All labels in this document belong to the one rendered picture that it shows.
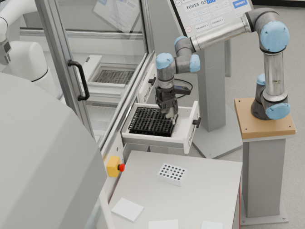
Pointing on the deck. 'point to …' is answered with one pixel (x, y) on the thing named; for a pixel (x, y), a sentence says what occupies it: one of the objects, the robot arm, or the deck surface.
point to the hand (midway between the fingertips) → (174, 116)
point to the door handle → (81, 80)
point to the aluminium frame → (58, 31)
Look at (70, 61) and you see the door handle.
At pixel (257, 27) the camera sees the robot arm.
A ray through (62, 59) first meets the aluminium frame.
